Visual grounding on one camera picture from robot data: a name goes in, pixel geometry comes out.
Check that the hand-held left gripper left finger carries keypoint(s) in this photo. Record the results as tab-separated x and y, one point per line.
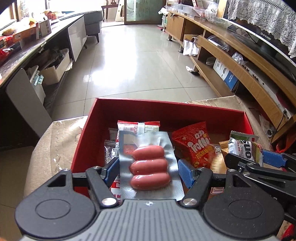
112	169

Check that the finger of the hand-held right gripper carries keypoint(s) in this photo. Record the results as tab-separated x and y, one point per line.
272	160
238	162

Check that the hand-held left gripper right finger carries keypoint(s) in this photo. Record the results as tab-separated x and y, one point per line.
186	172

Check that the green and white snack packet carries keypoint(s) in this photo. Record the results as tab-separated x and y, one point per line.
245	148

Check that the clear packet with cream cake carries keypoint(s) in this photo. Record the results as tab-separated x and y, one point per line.
217	163

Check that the red snack packet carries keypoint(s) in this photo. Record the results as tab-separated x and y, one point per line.
196	143

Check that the vacuum-packed sausage pack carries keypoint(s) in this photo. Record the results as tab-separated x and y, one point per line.
150	164

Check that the long silver and white packet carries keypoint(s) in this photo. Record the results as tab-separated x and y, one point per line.
138	126

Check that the red cardboard box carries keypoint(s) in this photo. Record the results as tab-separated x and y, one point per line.
161	111

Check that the orange plastic bag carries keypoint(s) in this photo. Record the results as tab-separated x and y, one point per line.
282	146

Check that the beige floral tablecloth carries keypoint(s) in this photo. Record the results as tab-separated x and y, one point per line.
60	143

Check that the white media player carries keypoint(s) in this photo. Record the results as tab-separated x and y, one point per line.
266	88

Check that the blue and white box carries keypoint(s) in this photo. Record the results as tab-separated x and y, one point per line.
225	74

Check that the wooden television cabinet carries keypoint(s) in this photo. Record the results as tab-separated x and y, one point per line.
222	53

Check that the open cardboard box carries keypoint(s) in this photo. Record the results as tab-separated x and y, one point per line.
55	73

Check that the dark long coffee table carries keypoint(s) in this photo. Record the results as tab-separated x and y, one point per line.
23	92

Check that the black television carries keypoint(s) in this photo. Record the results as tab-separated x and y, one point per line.
266	39

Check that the white paper bag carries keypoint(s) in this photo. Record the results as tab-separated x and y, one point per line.
190	47

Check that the white lace cloth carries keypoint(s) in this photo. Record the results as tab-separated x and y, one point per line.
261	14

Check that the grey sofa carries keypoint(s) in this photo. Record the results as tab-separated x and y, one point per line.
92	20

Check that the clear plastic bag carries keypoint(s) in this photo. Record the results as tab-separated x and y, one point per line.
211	9

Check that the red plastic bag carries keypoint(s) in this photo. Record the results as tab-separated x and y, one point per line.
5	55

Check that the small white carton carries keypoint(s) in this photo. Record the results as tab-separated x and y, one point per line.
45	27

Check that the glass door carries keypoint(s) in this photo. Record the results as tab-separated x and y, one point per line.
143	11

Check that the wooden chair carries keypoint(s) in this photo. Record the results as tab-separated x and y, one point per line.
109	7

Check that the orange cardboard box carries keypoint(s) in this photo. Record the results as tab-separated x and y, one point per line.
20	34

